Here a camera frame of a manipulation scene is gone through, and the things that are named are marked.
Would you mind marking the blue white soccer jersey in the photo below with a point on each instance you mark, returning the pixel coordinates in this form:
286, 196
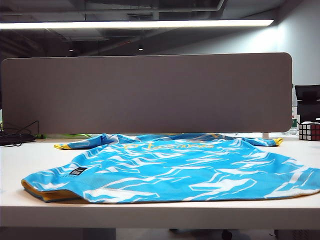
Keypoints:
160, 172

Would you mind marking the black office chair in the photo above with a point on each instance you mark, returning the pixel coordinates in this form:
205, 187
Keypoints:
308, 105

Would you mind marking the white divider support bracket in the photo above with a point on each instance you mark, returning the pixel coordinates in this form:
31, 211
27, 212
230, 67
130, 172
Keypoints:
266, 135

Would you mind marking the Rubik's cube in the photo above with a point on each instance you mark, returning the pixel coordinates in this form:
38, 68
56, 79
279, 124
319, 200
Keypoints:
308, 131

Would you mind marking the clear bottle green label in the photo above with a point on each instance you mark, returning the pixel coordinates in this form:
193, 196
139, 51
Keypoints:
295, 122

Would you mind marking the long ceiling light strip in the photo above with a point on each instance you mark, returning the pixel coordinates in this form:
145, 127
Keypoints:
125, 24

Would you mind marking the brown desk divider panel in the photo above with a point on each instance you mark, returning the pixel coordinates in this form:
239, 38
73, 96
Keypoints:
150, 95

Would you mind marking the black chair base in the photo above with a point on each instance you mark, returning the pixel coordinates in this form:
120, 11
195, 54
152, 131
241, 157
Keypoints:
225, 235

